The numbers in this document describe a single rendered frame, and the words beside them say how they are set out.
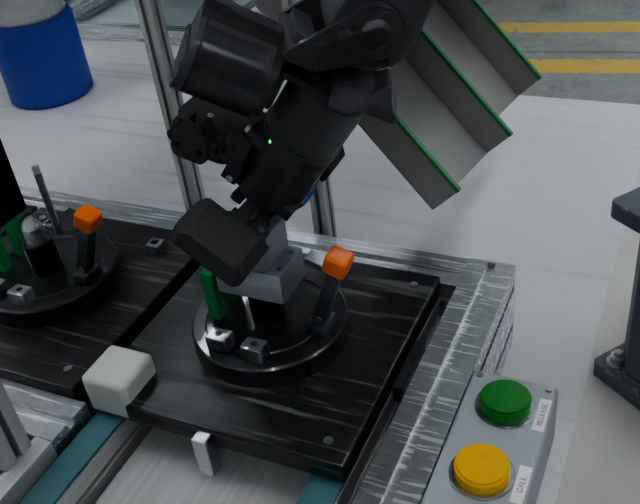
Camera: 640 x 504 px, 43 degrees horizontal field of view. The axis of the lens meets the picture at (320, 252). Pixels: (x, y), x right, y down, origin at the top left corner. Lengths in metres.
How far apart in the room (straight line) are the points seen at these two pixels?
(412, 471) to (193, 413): 0.18
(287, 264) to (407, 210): 0.43
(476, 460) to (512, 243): 0.44
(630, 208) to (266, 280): 0.31
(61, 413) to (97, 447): 0.05
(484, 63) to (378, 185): 0.22
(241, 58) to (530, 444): 0.35
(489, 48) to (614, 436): 0.50
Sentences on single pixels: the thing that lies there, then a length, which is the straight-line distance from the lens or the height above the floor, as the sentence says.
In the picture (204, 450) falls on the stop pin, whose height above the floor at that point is 0.96.
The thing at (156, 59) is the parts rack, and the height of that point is 1.13.
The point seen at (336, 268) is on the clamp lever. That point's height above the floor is 1.07.
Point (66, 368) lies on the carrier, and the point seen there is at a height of 0.97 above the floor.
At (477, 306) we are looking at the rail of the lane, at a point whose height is 0.96.
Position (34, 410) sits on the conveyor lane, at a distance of 0.75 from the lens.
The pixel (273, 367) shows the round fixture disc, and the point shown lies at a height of 0.99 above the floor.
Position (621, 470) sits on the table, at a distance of 0.77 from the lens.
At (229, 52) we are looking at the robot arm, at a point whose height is 1.26.
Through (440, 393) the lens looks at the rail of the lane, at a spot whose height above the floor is 0.96.
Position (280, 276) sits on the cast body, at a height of 1.05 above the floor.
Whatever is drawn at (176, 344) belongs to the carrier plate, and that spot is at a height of 0.97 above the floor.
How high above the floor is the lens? 1.44
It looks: 35 degrees down
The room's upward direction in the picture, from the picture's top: 8 degrees counter-clockwise
